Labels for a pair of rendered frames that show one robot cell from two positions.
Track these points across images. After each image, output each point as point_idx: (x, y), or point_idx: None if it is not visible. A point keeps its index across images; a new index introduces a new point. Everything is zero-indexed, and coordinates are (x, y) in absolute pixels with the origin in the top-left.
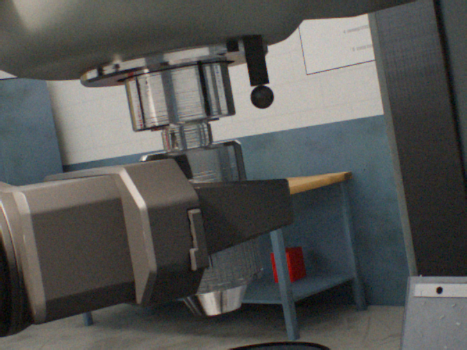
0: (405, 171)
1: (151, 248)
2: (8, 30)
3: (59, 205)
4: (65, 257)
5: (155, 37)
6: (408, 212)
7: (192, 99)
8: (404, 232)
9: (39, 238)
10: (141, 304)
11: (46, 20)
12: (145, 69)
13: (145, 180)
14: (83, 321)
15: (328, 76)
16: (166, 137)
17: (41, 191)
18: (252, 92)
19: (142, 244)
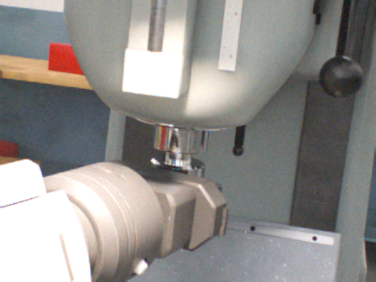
0: (127, 134)
1: (212, 226)
2: (171, 110)
3: (182, 202)
4: (179, 227)
5: (230, 126)
6: (122, 159)
7: (201, 143)
8: None
9: (175, 218)
10: (191, 249)
11: (200, 113)
12: (200, 130)
13: (210, 192)
14: None
15: None
16: (175, 155)
17: (176, 195)
18: (236, 148)
19: (207, 223)
